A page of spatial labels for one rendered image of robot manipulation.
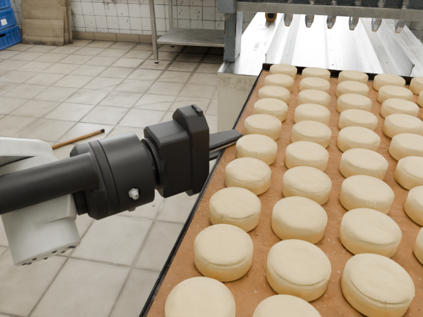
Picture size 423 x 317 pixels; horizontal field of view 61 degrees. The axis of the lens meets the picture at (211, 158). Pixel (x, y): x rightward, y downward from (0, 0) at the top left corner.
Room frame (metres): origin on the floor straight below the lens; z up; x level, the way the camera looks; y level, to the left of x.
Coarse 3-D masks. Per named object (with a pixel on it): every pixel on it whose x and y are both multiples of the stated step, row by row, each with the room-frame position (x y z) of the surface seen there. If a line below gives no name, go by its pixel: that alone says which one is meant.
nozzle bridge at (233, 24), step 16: (224, 0) 1.11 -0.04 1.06; (240, 0) 1.15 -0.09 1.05; (256, 0) 1.15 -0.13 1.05; (272, 0) 1.16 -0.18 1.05; (304, 0) 1.13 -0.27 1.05; (320, 0) 1.12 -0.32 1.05; (352, 0) 1.10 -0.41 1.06; (368, 0) 1.09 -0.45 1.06; (400, 0) 1.07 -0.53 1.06; (416, 0) 1.06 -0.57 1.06; (240, 16) 1.28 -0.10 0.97; (352, 16) 1.05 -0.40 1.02; (368, 16) 1.04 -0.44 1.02; (384, 16) 1.03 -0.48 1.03; (400, 16) 1.02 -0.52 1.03; (416, 16) 1.01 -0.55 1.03; (224, 32) 1.21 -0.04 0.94; (240, 32) 1.30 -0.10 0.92; (224, 48) 1.21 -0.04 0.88; (240, 48) 1.31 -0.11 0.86
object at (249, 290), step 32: (256, 96) 0.56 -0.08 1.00; (416, 96) 0.56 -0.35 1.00; (288, 128) 0.45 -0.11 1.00; (224, 160) 0.36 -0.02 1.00; (192, 224) 0.25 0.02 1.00; (416, 224) 0.25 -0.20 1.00; (192, 256) 0.21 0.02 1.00; (256, 256) 0.21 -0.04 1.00; (352, 256) 0.21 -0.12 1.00; (160, 288) 0.18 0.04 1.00; (256, 288) 0.18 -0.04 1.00; (416, 288) 0.18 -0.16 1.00
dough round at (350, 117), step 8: (344, 112) 0.46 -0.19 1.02; (352, 112) 0.46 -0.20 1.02; (360, 112) 0.46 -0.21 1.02; (368, 112) 0.46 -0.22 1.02; (344, 120) 0.44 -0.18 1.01; (352, 120) 0.43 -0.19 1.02; (360, 120) 0.43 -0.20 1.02; (368, 120) 0.43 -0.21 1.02; (376, 120) 0.44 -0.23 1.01; (368, 128) 0.42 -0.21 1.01
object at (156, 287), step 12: (300, 72) 0.68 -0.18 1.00; (336, 72) 0.66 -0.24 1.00; (408, 84) 0.62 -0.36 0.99; (216, 168) 0.35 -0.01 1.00; (204, 192) 0.30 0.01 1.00; (192, 216) 0.26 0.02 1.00; (180, 240) 0.23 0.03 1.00; (168, 264) 0.20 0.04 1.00; (156, 288) 0.18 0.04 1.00; (144, 312) 0.16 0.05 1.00
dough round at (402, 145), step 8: (400, 136) 0.39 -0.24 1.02; (408, 136) 0.39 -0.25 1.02; (416, 136) 0.39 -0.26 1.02; (392, 144) 0.38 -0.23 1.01; (400, 144) 0.37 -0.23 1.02; (408, 144) 0.37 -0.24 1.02; (416, 144) 0.37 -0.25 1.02; (392, 152) 0.37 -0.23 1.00; (400, 152) 0.36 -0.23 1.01; (408, 152) 0.36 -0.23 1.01; (416, 152) 0.35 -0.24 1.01
